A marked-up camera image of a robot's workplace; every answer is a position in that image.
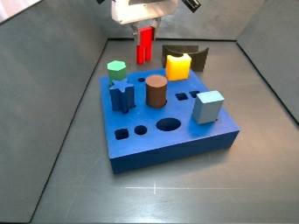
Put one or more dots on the yellow notched block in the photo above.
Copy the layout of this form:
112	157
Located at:
177	67

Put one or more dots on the black curved holder bracket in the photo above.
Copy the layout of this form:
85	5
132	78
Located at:
197	55

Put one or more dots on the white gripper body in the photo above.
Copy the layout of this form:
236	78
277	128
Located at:
131	11

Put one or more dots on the dark blue star prism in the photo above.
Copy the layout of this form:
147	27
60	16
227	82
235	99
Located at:
121	93

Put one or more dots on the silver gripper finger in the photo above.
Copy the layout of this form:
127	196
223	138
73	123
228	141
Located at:
135	33
155	26

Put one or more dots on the brown cylinder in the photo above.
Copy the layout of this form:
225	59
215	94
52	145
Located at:
155	91

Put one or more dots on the red square-circle peg block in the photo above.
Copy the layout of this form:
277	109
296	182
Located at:
144	44

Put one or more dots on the light blue rectangular block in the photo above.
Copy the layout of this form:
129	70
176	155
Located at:
207	107

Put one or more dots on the blue shape sorter board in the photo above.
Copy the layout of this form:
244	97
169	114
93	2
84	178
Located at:
148	136

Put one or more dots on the green hexagonal prism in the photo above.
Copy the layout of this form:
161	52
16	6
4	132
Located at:
116	69

